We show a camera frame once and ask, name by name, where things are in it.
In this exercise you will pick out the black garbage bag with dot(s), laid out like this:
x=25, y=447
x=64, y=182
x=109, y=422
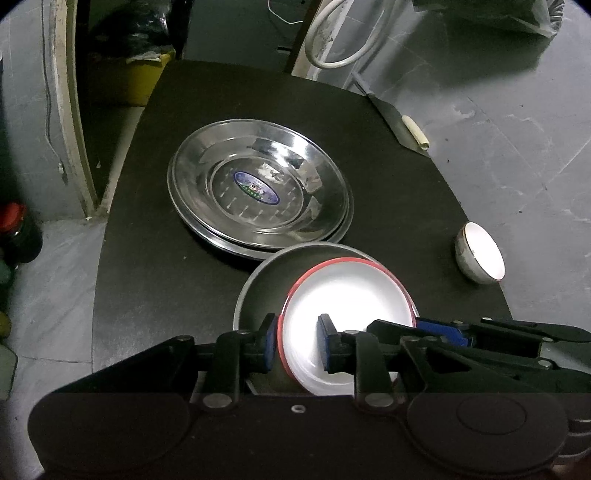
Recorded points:
x=134, y=27

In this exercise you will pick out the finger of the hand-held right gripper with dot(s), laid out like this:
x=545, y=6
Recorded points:
x=441, y=331

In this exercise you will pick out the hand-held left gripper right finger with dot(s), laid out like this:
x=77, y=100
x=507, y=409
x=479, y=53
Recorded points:
x=326, y=345

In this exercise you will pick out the clear plastic bag of greens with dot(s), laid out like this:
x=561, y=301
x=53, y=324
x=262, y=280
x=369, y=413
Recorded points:
x=498, y=14

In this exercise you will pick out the white bowl with red rim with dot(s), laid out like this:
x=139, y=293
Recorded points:
x=351, y=290

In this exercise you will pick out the dark jar with red lid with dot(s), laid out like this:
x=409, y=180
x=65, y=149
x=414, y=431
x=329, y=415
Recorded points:
x=16, y=230

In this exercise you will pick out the deep stainless steel bowl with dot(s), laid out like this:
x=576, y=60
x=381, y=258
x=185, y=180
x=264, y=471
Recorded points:
x=258, y=286

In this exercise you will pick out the stainless steel plate with sticker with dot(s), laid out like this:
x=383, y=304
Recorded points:
x=256, y=184

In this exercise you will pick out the white door frame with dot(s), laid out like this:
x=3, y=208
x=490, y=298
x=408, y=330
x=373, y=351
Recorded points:
x=76, y=115

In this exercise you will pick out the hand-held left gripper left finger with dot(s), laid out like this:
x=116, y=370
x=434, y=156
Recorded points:
x=268, y=344

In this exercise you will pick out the white ceramic bowl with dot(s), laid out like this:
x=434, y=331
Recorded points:
x=482, y=253

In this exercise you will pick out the yellow bin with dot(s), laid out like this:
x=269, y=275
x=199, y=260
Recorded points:
x=138, y=81

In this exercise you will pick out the dark grey cabinet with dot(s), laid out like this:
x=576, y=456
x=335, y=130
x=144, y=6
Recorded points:
x=240, y=32

